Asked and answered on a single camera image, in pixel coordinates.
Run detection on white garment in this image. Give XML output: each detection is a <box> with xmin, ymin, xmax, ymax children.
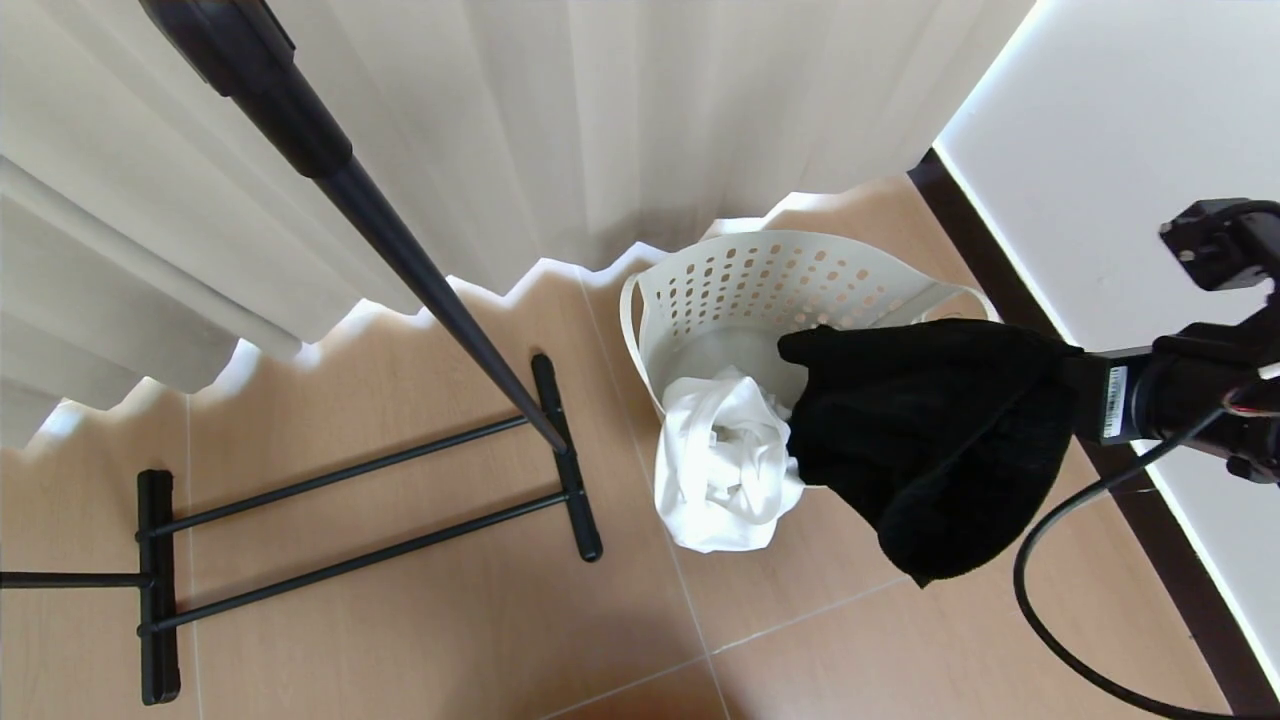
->
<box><xmin>655</xmin><ymin>367</ymin><xmax>807</xmax><ymax>554</ymax></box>

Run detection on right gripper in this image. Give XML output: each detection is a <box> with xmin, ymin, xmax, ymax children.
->
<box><xmin>1063</xmin><ymin>338</ymin><xmax>1263</xmax><ymax>448</ymax></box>

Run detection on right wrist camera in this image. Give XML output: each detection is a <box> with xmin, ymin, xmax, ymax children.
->
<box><xmin>1160</xmin><ymin>198</ymin><xmax>1280</xmax><ymax>346</ymax></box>

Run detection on black shorts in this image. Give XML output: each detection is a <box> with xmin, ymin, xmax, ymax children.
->
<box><xmin>778</xmin><ymin>320</ymin><xmax>1084</xmax><ymax>588</ymax></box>

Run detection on white laundry basket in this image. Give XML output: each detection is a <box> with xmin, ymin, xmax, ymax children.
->
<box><xmin>620</xmin><ymin>230</ymin><xmax>1001</xmax><ymax>491</ymax></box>

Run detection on black clothes rack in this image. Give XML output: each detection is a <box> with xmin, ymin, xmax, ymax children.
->
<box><xmin>0</xmin><ymin>0</ymin><xmax>604</xmax><ymax>706</ymax></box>

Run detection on beige curtain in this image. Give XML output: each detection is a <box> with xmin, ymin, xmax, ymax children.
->
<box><xmin>0</xmin><ymin>0</ymin><xmax>1036</xmax><ymax>451</ymax></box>

